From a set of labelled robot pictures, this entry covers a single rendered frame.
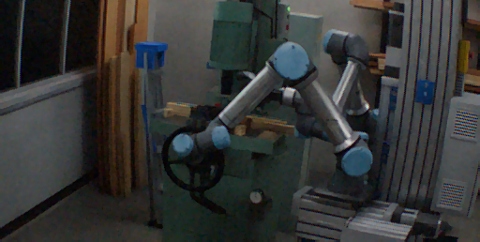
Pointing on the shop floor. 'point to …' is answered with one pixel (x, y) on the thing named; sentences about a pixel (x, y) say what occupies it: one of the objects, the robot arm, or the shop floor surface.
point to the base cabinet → (174, 227)
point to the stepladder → (155, 51)
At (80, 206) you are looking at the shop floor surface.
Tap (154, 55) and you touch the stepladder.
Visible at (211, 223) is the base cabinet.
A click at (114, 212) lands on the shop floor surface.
